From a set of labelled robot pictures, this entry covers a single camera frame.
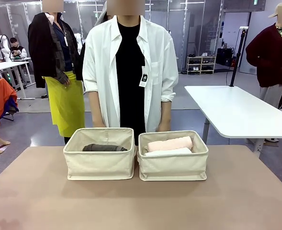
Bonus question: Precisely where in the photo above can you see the person's right hand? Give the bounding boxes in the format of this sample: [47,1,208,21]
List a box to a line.
[92,119,107,128]

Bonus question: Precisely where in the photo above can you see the person's left hand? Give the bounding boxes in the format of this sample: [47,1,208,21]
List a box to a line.
[157,121,171,132]

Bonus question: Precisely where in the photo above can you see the pink towel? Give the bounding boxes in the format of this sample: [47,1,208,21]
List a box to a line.
[147,136,193,153]

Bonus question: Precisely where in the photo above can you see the dark grey towel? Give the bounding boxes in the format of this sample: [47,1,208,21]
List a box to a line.
[82,143,128,152]

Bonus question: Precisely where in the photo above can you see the white towel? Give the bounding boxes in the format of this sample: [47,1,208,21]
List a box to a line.
[144,147,192,158]

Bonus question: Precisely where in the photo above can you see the person's right forearm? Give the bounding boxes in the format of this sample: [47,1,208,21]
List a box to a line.
[88,91,107,123]

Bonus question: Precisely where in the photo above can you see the person's left forearm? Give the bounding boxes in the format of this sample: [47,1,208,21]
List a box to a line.
[158,100,172,124]

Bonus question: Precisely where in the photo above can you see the figure with yellow apron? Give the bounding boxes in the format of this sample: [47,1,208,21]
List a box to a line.
[27,0,86,144]

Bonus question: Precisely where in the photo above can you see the cream fabric basket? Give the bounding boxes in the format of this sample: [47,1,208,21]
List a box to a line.
[63,127,137,181]
[137,130,209,182]

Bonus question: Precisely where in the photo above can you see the black white name tag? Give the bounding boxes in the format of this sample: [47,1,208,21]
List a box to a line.
[138,72,148,87]

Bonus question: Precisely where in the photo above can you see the person in white shirt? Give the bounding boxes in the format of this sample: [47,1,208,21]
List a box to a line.
[82,0,179,146]

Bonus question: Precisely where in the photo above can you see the wooden shoe rack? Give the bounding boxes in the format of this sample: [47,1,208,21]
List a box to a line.
[186,55,217,75]

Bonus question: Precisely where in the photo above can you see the large white table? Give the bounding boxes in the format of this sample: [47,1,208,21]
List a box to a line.
[184,85,282,159]

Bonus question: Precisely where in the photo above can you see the black equipment cases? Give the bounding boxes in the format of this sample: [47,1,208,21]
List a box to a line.
[216,47,235,67]

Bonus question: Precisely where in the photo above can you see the orange cloth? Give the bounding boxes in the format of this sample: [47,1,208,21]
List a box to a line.
[0,78,19,120]

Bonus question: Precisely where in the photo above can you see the seated person with phone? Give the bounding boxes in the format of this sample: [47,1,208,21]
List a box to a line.
[9,37,28,59]

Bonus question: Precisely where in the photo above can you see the white desk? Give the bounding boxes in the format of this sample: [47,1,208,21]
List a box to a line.
[0,61,36,100]

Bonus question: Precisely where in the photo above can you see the mannequin in maroon cardigan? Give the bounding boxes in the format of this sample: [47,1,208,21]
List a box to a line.
[245,2,282,108]

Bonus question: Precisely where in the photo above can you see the black tripod with camera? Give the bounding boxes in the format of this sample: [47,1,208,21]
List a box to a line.
[229,26,249,87]

